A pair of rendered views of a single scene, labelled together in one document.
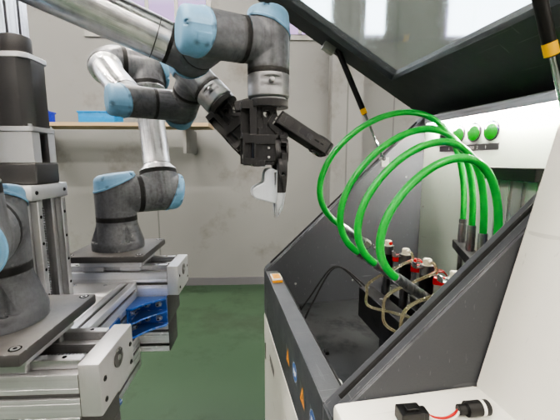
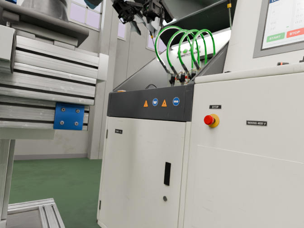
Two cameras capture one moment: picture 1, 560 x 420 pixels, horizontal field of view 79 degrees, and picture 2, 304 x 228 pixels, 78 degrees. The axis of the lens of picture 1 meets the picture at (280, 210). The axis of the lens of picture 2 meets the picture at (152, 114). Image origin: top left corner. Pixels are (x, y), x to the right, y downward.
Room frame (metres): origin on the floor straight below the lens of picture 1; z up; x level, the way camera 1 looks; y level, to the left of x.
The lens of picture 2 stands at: (-0.14, 0.49, 0.77)
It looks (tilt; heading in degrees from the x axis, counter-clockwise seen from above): 3 degrees up; 327
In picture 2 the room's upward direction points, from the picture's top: 5 degrees clockwise
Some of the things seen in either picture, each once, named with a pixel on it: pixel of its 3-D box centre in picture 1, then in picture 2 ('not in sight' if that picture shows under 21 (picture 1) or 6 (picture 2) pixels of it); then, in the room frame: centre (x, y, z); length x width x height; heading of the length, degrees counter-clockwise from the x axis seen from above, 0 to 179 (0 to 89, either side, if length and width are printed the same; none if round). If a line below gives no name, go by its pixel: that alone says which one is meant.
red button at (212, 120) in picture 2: not in sight; (210, 120); (0.32, -0.07, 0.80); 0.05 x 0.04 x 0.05; 10
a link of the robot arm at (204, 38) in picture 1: (209, 37); not in sight; (0.61, 0.12, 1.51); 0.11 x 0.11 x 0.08; 28
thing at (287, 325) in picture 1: (292, 342); (142, 104); (0.77, -0.03, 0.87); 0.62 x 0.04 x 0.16; 10
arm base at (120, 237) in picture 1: (117, 231); not in sight; (1.04, 0.50, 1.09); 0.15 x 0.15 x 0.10
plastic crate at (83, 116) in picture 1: (101, 117); not in sight; (3.07, 1.56, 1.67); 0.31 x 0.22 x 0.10; 93
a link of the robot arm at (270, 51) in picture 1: (267, 42); not in sight; (0.64, 0.02, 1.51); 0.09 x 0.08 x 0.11; 118
